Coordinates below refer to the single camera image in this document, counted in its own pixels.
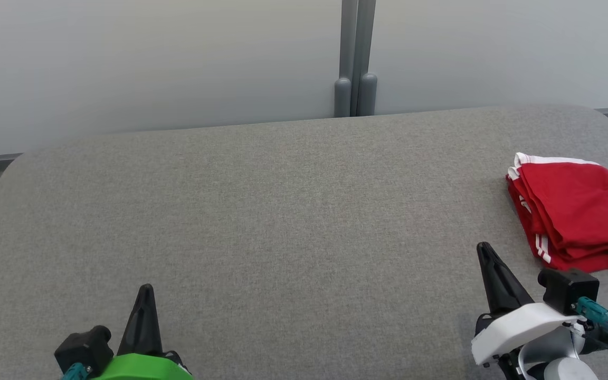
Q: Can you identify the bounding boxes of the grey double metal post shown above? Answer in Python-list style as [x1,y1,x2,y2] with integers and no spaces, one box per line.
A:
[334,0,378,118]

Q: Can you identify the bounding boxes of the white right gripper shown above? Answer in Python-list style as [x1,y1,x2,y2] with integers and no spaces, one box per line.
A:
[471,242,587,366]

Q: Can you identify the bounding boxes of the red shorts with white stripe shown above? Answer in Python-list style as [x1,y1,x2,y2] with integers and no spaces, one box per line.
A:
[511,152,608,250]

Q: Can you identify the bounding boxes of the black cable with teal connector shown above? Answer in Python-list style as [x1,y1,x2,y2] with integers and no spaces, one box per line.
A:
[573,297,608,367]

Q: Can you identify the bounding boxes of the teal left camera connector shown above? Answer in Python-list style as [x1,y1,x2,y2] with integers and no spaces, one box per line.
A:
[61,363,92,380]

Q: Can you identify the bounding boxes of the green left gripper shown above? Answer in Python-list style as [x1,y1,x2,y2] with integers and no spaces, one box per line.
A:
[93,284,194,380]

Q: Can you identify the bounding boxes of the red and white jersey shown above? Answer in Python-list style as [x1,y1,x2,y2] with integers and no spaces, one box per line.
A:
[506,172,608,273]

